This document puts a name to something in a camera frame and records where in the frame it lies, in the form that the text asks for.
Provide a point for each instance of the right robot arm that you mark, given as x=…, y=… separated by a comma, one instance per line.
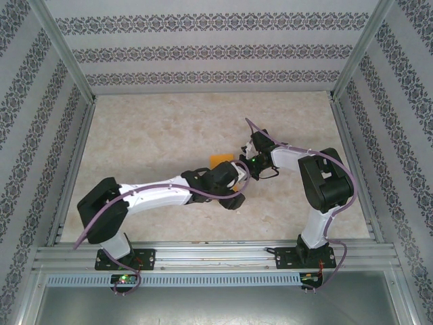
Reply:
x=314, y=230

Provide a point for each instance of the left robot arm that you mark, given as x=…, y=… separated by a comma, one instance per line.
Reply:
x=155, y=199

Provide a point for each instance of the small circuit board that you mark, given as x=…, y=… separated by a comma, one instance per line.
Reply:
x=309, y=278
x=123, y=279

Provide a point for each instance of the orange paper sheet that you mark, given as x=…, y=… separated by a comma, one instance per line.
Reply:
x=221, y=160

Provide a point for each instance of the aluminium frame post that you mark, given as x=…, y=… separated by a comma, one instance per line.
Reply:
x=360, y=50
x=64, y=50

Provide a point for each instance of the aluminium side rail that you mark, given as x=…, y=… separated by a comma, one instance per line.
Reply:
x=83, y=135
x=345, y=135

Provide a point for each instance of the grey sheet metal panel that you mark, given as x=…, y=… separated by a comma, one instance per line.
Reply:
x=216, y=306

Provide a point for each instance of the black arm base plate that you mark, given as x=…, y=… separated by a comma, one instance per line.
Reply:
x=282, y=260
x=145, y=259

